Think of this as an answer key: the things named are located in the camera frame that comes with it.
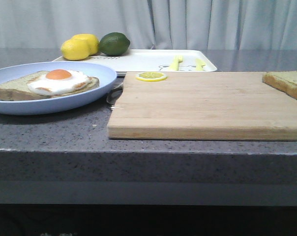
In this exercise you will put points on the grey curtain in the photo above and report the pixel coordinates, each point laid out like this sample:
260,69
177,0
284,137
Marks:
153,24

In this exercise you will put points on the yellow lemon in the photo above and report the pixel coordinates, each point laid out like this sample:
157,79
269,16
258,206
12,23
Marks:
75,49
92,41

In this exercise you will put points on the front yellow lemon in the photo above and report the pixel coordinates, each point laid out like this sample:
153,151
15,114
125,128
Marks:
75,49

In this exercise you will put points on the green lime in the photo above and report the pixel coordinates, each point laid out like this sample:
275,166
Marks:
114,44

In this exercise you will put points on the fried egg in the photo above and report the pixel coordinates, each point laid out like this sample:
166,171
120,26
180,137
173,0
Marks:
59,82

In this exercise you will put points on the metal cutting board handle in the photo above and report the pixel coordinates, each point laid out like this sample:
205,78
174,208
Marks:
114,95

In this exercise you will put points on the yellow plastic knife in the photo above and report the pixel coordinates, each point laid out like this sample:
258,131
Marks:
200,64

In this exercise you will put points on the bread slice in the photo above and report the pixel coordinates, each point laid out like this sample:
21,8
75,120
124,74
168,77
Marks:
17,89
285,81

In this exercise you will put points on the white bear tray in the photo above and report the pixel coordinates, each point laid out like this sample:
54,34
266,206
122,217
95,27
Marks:
145,60

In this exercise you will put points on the wooden cutting board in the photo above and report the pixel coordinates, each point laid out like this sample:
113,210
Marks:
203,106

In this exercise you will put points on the yellow plastic fork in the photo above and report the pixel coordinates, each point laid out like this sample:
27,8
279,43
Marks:
174,66

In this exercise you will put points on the light blue plate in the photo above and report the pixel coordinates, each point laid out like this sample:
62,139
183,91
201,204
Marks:
106,76

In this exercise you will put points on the lemon slice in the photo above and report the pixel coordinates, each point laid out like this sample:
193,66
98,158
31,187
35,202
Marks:
151,76

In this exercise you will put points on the back yellow lemon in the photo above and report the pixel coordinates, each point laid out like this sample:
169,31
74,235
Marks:
92,41

